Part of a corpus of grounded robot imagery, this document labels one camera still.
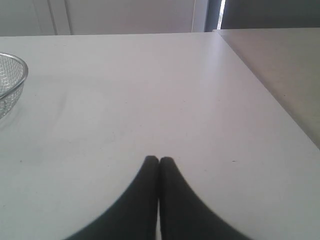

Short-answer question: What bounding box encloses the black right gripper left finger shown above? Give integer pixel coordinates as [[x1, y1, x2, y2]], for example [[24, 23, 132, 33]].
[[68, 155, 159, 240]]

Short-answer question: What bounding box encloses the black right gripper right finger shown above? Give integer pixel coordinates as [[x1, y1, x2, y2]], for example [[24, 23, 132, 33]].
[[159, 157, 248, 240]]

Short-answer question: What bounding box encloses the metal wire mesh basket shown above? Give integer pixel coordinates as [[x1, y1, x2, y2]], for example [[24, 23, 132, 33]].
[[0, 52, 29, 119]]

